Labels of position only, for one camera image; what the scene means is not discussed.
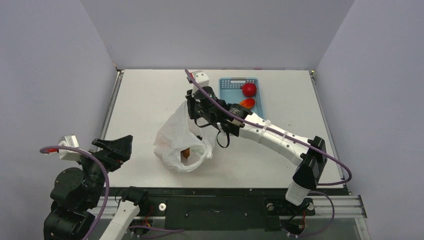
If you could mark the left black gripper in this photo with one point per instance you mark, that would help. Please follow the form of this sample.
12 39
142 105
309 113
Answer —
115 152

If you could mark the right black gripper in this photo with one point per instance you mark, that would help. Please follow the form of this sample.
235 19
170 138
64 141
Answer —
191 108

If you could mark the white plastic bag lemon print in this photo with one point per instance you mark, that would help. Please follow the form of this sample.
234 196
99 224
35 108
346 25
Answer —
178 133

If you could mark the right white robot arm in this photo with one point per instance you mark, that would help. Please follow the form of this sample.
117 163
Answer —
308 155

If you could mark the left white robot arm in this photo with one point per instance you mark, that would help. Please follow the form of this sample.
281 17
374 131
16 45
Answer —
80 195

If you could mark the red yellow fake mango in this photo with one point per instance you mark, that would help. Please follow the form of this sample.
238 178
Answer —
248 103

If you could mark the red fake pomegranate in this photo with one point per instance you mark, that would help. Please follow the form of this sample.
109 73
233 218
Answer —
249 90

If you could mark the light blue perforated basket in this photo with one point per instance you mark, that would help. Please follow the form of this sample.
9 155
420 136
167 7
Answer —
230 90

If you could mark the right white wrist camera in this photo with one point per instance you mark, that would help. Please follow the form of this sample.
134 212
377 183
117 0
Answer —
201 78

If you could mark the metal table edge rail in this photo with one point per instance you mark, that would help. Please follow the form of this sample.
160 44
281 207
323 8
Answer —
111 104

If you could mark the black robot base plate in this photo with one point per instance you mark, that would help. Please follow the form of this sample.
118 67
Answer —
221 209

